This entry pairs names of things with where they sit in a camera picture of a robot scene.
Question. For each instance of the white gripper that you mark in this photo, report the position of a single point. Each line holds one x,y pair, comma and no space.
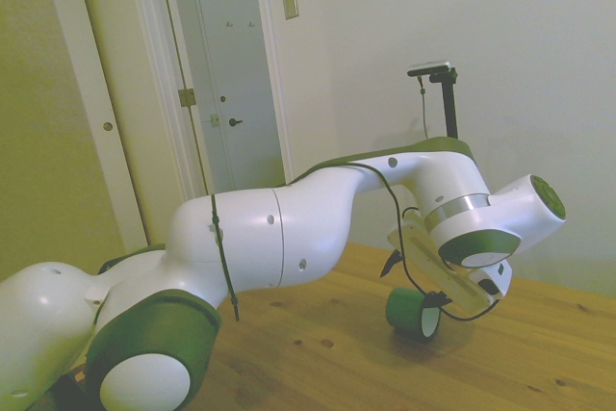
433,262

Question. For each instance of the teal mug white inside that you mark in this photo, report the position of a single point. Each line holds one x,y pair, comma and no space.
404,310

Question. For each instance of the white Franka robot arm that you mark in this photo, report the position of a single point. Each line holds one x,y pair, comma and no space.
313,223

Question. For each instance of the white panel door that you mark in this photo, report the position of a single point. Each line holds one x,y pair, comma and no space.
240,69

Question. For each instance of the brass door hinge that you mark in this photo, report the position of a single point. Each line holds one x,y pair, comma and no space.
187,97

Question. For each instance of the cream open door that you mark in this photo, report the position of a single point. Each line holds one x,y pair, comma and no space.
135,69

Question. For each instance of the white closet door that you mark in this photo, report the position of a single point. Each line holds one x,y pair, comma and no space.
82,45

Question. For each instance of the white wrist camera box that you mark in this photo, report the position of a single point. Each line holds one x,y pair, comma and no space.
495,281

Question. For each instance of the black camera stand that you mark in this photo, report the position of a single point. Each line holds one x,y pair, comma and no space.
450,108

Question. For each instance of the grey camera on stand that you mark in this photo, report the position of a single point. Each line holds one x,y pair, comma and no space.
428,68

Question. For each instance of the beige light switch plate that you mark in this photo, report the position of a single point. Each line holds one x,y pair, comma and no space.
290,2

